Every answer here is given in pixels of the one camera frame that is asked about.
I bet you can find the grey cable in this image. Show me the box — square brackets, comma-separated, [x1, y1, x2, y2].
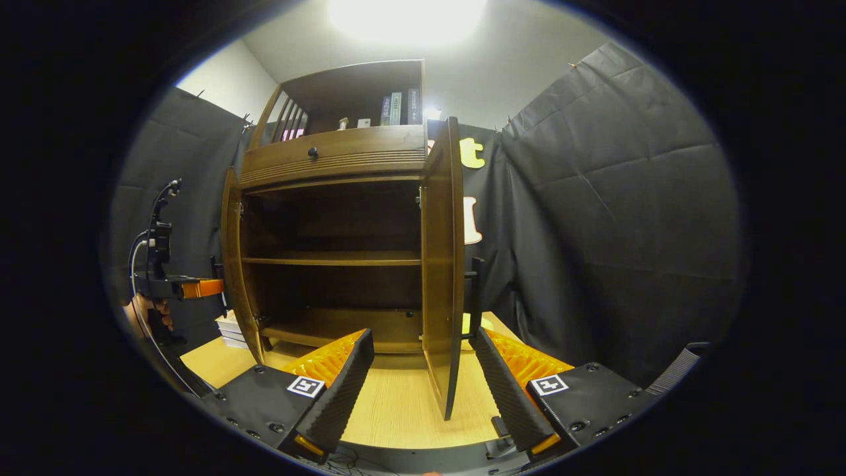
[129, 228, 202, 397]

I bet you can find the wooden double-door shoe cabinet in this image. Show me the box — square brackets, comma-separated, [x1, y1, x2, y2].
[223, 59, 463, 355]

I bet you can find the stack of white books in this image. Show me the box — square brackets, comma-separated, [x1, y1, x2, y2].
[215, 311, 249, 350]

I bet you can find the yellow plush ball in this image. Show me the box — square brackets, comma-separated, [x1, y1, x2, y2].
[461, 313, 495, 352]

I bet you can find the ceiling light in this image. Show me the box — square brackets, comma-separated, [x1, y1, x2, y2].
[327, 0, 491, 48]

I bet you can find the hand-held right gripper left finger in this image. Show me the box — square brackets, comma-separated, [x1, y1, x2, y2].
[198, 329, 376, 463]

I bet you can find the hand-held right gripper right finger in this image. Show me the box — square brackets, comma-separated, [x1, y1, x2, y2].
[470, 326, 655, 457]

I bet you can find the wooden shoe cabinet door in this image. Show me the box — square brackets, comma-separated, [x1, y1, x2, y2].
[210, 168, 266, 365]
[420, 116, 487, 422]

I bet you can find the black backdrop cloth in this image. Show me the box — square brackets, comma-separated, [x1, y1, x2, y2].
[106, 43, 751, 388]

